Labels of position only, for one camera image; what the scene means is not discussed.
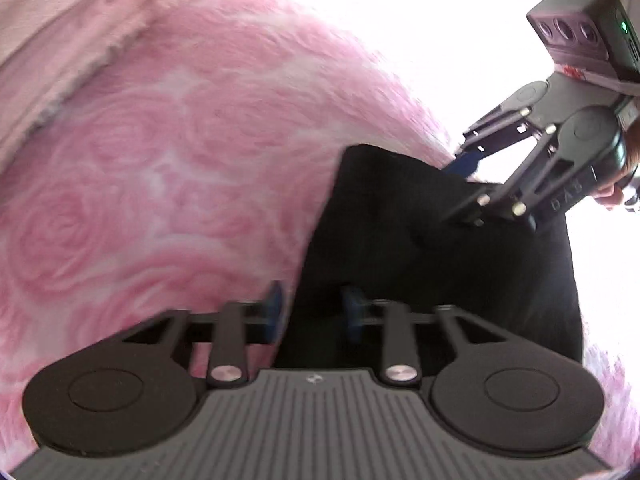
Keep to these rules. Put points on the person's right hand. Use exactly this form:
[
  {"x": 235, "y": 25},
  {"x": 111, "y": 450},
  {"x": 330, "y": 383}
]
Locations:
[{"x": 632, "y": 160}]

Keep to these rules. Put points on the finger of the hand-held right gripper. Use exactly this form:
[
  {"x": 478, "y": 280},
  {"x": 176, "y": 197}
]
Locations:
[
  {"x": 467, "y": 165},
  {"x": 480, "y": 212}
]

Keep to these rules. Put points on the black garment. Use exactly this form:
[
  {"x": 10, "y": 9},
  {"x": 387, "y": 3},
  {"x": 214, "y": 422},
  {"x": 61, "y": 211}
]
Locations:
[{"x": 410, "y": 270}]

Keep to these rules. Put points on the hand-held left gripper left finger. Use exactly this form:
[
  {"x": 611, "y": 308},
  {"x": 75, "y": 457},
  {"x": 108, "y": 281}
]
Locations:
[{"x": 274, "y": 312}]

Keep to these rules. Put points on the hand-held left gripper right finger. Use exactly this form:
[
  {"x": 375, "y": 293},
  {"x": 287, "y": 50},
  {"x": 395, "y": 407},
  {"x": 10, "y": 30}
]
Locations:
[{"x": 351, "y": 312}]

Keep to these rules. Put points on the pale pink quilted cloth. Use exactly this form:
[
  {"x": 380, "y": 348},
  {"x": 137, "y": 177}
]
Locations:
[{"x": 65, "y": 20}]

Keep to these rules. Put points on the pink floral blanket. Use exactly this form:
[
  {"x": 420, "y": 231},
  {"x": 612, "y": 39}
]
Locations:
[{"x": 125, "y": 185}]

